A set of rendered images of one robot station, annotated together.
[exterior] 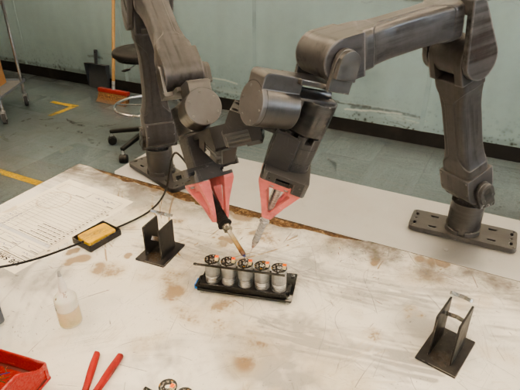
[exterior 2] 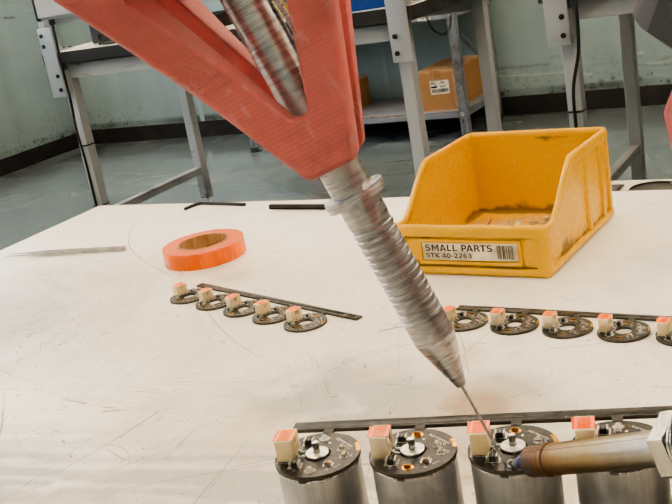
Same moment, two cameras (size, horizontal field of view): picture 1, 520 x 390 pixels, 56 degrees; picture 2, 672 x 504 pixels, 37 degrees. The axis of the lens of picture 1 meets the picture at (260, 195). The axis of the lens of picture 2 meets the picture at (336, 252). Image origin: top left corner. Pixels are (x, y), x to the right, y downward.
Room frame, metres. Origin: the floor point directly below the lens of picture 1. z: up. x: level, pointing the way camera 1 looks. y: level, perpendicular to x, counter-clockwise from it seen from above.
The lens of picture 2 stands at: (0.89, 0.00, 0.95)
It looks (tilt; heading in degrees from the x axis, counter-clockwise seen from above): 17 degrees down; 184
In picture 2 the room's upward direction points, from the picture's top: 10 degrees counter-clockwise
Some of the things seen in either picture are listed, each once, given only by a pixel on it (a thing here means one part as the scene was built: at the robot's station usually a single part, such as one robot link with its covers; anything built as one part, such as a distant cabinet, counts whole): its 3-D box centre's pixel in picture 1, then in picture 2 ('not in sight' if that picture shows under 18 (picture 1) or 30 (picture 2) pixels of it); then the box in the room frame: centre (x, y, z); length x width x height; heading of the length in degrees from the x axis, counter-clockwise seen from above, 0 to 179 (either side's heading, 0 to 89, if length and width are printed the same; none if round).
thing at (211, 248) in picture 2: not in sight; (204, 249); (0.20, -0.14, 0.76); 0.06 x 0.06 x 0.01
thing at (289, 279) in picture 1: (248, 283); not in sight; (0.66, 0.02, 0.76); 0.16 x 0.07 x 0.01; 78
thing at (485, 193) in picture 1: (470, 187); not in sight; (0.82, -0.40, 0.85); 0.09 x 0.06 x 0.06; 29
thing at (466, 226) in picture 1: (465, 215); not in sight; (0.82, -0.40, 0.79); 0.20 x 0.07 x 0.08; 64
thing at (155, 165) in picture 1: (159, 159); not in sight; (1.08, 0.24, 0.79); 0.20 x 0.07 x 0.08; 43
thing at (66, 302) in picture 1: (64, 296); not in sight; (0.57, 0.30, 0.80); 0.03 x 0.03 x 0.10
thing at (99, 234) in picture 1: (97, 235); not in sight; (0.80, 0.32, 0.76); 0.07 x 0.05 x 0.02; 144
